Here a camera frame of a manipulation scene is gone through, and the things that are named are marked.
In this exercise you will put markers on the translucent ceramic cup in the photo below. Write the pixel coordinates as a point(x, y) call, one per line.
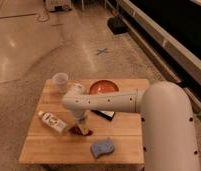
point(61, 82)

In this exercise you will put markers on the red pepper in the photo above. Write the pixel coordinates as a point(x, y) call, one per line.
point(76, 130)

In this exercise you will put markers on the wooden folding table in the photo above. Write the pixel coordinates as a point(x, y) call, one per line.
point(43, 145)

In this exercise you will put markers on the white device on floor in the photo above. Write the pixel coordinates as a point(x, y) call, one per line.
point(58, 5)

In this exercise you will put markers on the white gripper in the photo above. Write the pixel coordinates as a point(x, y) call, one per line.
point(80, 116)

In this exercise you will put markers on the white tube bottle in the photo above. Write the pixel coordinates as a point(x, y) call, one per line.
point(53, 122)

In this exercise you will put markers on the black red rectangular box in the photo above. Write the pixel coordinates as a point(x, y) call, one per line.
point(106, 114)

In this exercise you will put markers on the orange bowl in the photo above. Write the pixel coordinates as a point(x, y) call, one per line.
point(103, 86)

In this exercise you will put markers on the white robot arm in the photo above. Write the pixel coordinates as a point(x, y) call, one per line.
point(168, 128)

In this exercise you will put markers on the black object on floor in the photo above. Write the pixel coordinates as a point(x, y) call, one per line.
point(116, 25)

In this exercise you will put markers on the blue sponge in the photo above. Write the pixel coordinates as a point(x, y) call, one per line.
point(102, 147)

